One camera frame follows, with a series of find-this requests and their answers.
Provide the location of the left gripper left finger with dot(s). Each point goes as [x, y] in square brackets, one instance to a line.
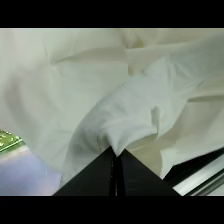
[95, 180]

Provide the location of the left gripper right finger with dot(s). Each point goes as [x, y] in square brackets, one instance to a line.
[140, 180]

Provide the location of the white shirt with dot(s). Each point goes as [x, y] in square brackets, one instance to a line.
[110, 86]

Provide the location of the silver frame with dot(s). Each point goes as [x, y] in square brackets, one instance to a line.
[203, 180]

